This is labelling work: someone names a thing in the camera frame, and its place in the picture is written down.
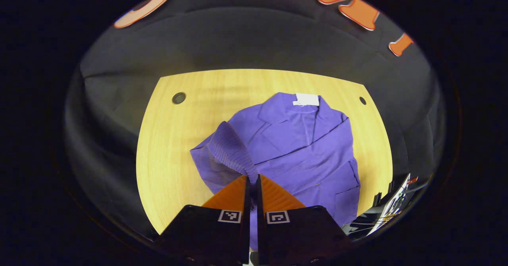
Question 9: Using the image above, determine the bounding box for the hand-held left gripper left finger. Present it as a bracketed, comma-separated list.
[155, 175, 251, 266]

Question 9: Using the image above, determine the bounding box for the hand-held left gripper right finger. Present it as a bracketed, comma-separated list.
[256, 174, 352, 266]

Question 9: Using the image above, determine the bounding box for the purple shirt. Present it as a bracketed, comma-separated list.
[190, 92, 362, 251]

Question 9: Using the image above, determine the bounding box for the black box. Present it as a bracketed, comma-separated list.
[374, 192, 393, 210]

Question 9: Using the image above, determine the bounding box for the white panel with coloured marks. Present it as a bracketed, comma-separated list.
[367, 173, 419, 235]

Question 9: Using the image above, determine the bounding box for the thin light cable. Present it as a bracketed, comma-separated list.
[343, 216, 381, 235]

